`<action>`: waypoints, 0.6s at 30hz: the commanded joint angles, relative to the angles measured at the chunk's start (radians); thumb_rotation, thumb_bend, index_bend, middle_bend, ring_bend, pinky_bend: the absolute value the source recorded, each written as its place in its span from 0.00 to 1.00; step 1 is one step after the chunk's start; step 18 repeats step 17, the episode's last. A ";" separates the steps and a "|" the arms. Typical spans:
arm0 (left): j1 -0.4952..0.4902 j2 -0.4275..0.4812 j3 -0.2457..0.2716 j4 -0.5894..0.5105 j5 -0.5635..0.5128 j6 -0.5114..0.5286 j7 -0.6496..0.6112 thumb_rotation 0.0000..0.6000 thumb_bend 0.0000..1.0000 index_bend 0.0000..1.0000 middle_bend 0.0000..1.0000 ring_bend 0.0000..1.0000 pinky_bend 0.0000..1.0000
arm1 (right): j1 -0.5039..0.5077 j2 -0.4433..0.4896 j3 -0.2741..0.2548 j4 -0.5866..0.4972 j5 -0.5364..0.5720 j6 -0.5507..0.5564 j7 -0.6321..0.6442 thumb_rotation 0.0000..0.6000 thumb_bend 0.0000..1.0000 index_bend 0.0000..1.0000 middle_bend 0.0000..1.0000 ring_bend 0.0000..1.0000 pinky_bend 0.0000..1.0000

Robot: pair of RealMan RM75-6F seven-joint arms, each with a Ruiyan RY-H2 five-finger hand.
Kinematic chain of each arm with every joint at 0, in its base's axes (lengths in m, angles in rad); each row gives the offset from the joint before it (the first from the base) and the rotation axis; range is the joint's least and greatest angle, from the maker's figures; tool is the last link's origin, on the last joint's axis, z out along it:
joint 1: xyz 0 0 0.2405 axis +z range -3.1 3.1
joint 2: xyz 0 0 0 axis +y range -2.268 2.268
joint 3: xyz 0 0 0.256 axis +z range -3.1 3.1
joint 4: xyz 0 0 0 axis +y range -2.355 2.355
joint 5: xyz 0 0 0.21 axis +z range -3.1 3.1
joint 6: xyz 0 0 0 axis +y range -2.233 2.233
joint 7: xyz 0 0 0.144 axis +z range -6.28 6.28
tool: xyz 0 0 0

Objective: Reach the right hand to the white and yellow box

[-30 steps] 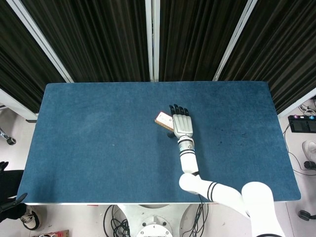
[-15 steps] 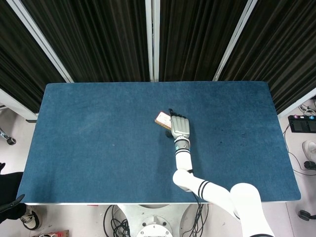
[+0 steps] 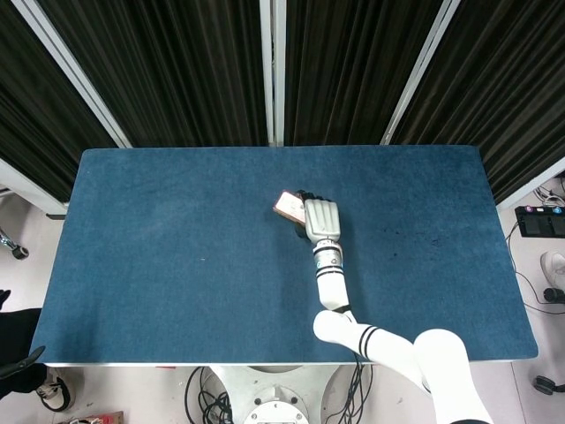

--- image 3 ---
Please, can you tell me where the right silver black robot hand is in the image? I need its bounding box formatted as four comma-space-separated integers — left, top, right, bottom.
292, 189, 344, 243

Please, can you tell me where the small pink-brown box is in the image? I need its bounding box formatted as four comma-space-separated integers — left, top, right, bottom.
273, 189, 307, 224

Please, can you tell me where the white grey robot base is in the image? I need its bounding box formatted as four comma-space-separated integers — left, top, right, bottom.
207, 364, 357, 424

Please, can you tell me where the black pedal box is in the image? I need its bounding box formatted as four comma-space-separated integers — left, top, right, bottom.
514, 204, 565, 240

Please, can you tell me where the blue velvet table cloth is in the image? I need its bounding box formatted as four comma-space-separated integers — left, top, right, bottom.
32, 146, 539, 366

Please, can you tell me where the black pleated curtain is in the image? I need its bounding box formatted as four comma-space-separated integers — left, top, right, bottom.
283, 0, 443, 148
0, 0, 121, 203
36, 0, 271, 149
391, 0, 565, 205

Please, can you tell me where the white shoe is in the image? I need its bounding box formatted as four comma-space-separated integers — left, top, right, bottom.
539, 250, 565, 286

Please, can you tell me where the black and white sneaker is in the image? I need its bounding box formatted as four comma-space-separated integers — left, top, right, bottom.
34, 369, 77, 413

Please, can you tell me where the person in black clothes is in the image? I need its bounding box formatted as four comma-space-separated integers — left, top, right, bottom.
0, 288, 49, 401

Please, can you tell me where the white frame post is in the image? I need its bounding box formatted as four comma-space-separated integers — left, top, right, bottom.
10, 0, 133, 149
258, 0, 286, 148
380, 0, 463, 146

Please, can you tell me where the black cable bundle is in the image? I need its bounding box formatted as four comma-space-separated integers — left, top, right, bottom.
324, 352, 376, 424
184, 365, 242, 424

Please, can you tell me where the white frame beam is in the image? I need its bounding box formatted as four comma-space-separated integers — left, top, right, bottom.
0, 157, 70, 218
495, 169, 565, 210

